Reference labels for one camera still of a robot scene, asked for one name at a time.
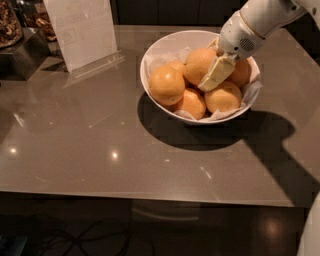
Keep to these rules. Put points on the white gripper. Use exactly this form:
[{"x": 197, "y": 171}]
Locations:
[{"x": 237, "y": 37}]

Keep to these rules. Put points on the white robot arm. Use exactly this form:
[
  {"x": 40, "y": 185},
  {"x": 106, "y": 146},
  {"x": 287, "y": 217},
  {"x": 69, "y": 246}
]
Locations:
[{"x": 266, "y": 16}]

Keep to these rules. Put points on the small hidden rear orange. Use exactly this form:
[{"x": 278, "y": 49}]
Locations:
[{"x": 175, "y": 67}]

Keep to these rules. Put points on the white ceramic bowl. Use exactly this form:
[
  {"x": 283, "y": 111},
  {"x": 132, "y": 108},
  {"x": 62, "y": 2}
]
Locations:
[{"x": 188, "y": 38}]

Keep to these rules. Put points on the white paper bowl liner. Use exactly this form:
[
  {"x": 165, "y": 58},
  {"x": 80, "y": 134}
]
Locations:
[{"x": 156, "y": 57}]

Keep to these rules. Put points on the clear acrylic sign holder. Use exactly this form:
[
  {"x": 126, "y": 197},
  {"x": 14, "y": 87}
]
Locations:
[{"x": 85, "y": 33}]

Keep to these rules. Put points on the metal cube stand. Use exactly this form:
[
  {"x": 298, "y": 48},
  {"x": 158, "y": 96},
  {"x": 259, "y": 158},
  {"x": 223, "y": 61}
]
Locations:
[{"x": 20, "y": 61}]

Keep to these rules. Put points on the glass jar of nuts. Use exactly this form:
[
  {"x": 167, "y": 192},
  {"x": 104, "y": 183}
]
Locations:
[{"x": 11, "y": 31}]

